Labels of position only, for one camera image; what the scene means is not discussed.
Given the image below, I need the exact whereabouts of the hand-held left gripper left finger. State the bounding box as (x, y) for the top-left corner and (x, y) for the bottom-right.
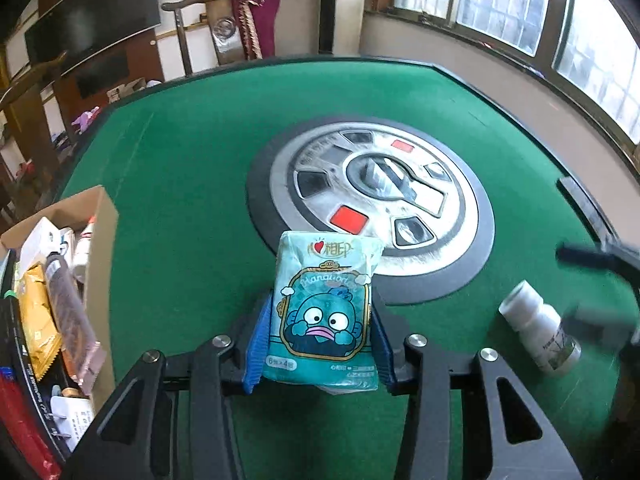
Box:
(60, 296), (273, 480)

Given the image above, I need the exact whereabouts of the yellow cracker packet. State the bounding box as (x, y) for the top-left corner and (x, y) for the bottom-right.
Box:
(19, 264), (64, 381)

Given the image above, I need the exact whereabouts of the white power adapter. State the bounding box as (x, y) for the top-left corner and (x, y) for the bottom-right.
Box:
(49, 394), (97, 454)

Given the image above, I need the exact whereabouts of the teal cartoon tissue pack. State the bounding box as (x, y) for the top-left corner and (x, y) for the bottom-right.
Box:
(261, 230), (386, 395)

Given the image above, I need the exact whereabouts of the small black screen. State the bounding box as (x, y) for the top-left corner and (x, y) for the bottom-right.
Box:
(74, 52), (130, 100)

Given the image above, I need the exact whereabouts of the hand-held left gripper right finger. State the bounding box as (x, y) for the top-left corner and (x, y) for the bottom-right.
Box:
(370, 292), (583, 480)

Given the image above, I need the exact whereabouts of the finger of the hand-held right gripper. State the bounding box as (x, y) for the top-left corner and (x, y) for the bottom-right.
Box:
(556, 240), (640, 286)
(564, 304), (640, 349)

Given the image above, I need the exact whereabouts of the white pill bottle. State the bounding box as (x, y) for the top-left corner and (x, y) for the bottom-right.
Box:
(498, 280), (583, 378)

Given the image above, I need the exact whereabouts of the black curved television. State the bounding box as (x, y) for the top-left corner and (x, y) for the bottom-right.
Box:
(23, 0), (162, 69)

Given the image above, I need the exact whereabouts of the small open cardboard box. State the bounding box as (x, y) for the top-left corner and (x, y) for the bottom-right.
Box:
(106, 77), (147, 105)

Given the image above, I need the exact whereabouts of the red plastic bag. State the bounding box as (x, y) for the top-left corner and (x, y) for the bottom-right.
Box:
(0, 366), (62, 480)

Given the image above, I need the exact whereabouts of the maroon fringed cloth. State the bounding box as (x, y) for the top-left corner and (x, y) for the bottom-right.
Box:
(230, 0), (281, 60)

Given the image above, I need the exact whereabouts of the round table control panel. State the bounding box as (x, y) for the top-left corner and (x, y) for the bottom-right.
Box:
(246, 117), (496, 305)

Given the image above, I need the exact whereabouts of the barred window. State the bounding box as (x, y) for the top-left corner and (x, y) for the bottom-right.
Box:
(363, 0), (640, 162)

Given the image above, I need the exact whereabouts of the brown snack packet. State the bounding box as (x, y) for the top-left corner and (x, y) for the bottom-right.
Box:
(44, 252), (107, 396)

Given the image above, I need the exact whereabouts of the glue bottle orange cap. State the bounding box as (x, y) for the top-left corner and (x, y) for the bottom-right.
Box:
(72, 215), (99, 284)

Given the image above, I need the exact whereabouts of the white square box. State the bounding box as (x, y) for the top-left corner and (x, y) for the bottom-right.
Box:
(20, 216), (69, 274)

